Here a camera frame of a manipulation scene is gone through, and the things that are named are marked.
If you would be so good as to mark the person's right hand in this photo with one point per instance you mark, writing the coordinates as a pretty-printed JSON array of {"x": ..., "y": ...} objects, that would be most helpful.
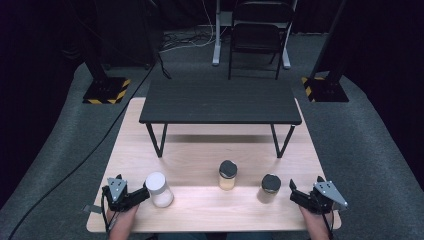
[{"x": 315, "y": 218}]

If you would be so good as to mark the person's left hand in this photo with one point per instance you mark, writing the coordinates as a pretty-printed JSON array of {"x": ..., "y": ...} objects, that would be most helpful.
[{"x": 124, "y": 215}]

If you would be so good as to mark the black raised shelf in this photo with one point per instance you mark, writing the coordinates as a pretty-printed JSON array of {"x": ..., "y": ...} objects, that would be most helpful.
[{"x": 220, "y": 100}]

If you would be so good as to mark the white-lid jar with white powder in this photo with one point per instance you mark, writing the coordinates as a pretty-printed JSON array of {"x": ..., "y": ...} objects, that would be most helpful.
[{"x": 160, "y": 190}]

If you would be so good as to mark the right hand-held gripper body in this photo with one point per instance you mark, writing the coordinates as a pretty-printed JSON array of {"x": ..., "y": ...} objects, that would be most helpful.
[{"x": 325, "y": 196}]

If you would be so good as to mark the black folding chair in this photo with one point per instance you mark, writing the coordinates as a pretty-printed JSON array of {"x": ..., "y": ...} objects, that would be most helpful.
[{"x": 256, "y": 36}]

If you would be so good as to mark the white desk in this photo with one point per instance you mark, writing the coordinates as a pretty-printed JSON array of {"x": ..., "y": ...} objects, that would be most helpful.
[{"x": 217, "y": 40}]

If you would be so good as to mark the black-lid jar with pale powder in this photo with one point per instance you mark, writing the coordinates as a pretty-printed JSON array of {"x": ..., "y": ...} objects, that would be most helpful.
[{"x": 269, "y": 188}]

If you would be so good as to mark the black-lid jar with yellow powder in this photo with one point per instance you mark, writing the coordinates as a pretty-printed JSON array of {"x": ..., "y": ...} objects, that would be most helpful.
[{"x": 228, "y": 176}]

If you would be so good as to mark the black stand with striped base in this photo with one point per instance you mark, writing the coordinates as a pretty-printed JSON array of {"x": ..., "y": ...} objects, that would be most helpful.
[
  {"x": 106, "y": 90},
  {"x": 328, "y": 88}
]

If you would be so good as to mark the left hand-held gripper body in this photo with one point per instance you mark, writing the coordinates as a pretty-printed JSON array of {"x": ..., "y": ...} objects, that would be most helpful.
[{"x": 116, "y": 190}]

